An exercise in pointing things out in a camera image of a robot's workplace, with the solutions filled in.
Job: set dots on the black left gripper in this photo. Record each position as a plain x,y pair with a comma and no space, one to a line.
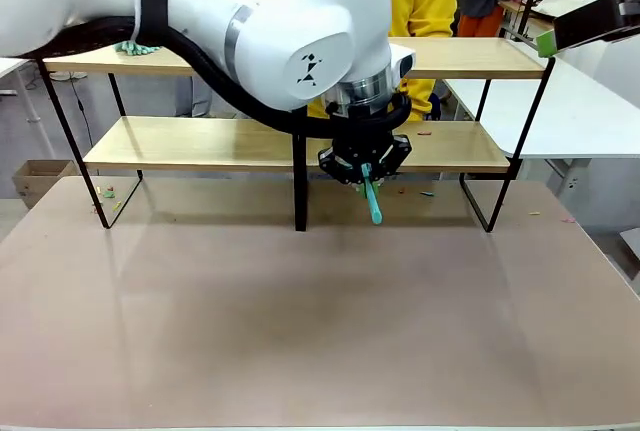
362,138

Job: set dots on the teal plastic brush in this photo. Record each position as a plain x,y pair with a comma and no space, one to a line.
373,206

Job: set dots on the teal microfiber duster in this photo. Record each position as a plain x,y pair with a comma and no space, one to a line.
137,47

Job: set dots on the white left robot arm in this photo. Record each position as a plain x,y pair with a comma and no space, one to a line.
300,11

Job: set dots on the white paper sheets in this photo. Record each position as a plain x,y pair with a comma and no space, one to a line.
560,1

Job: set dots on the wooden two-tier shelf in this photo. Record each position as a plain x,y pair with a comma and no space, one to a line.
301,201

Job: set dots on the large white side table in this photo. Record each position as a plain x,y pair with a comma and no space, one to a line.
575,116

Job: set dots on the upper wooden shelf board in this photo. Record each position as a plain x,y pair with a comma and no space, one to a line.
475,58

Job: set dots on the wooden shelf board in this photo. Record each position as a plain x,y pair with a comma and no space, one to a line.
475,58
200,143

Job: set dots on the lower wooden shelf board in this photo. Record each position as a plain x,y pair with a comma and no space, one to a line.
200,143

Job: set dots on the brown cardboard box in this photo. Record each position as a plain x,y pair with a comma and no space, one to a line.
35,186

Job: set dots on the small white side table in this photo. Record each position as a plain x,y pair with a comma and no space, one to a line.
10,66

